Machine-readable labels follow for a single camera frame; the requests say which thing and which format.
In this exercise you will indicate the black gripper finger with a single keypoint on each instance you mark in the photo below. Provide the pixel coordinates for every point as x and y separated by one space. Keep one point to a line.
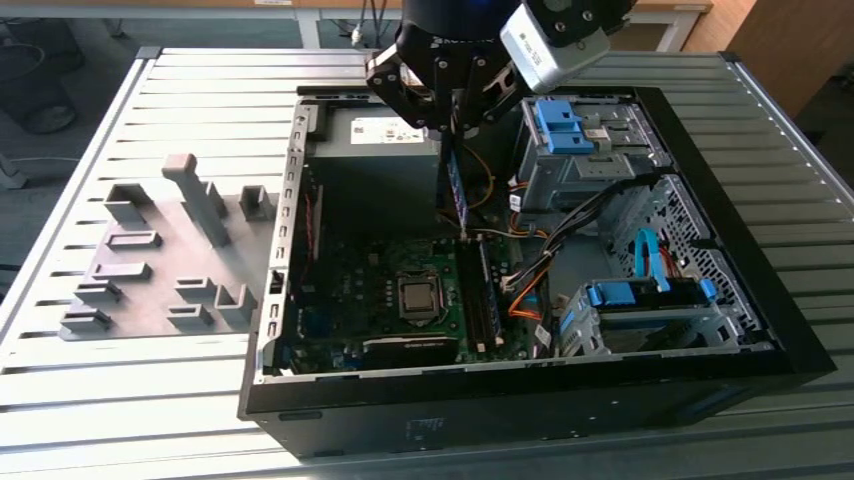
476 100
390 90

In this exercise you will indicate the black RAM slot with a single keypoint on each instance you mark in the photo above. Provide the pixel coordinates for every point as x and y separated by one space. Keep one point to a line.
470 290

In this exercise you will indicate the blue plastic drive latch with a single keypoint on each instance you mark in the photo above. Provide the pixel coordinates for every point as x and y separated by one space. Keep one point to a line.
561 130

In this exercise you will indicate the grey power supply unit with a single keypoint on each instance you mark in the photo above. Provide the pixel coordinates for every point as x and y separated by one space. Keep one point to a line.
374 175

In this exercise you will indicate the grey metal drive cage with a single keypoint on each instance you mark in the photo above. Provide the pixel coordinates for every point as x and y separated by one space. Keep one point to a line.
588 170

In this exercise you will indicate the light wooden panel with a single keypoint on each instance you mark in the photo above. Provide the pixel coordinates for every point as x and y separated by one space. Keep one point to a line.
717 25

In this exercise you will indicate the silver CPU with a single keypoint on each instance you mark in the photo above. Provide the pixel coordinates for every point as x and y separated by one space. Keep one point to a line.
421 300

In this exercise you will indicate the grey parts rack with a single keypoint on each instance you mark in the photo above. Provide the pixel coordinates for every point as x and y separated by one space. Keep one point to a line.
174 220

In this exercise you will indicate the green motherboard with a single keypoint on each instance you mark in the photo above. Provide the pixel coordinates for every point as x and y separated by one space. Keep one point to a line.
361 300

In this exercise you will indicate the hard disk in blue carrier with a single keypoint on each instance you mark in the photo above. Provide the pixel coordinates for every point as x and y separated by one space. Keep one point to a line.
621 295

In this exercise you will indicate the dark wooden cabinet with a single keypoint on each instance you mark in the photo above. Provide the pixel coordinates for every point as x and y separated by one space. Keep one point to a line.
788 40

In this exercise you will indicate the black graphics card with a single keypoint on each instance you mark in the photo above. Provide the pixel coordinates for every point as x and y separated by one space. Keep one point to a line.
414 350

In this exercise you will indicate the black wheeled cart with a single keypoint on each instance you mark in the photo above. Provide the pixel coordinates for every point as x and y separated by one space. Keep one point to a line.
47 117

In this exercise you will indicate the grey metal disk bay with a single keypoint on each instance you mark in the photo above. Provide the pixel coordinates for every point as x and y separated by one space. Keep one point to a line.
668 317

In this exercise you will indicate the grey floor stand base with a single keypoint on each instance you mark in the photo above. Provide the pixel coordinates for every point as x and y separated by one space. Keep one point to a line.
10 175

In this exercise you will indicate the black PC case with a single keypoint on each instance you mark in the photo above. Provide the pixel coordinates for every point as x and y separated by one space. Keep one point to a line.
468 415

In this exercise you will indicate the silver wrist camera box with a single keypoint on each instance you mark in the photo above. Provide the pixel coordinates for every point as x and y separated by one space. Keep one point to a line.
554 60

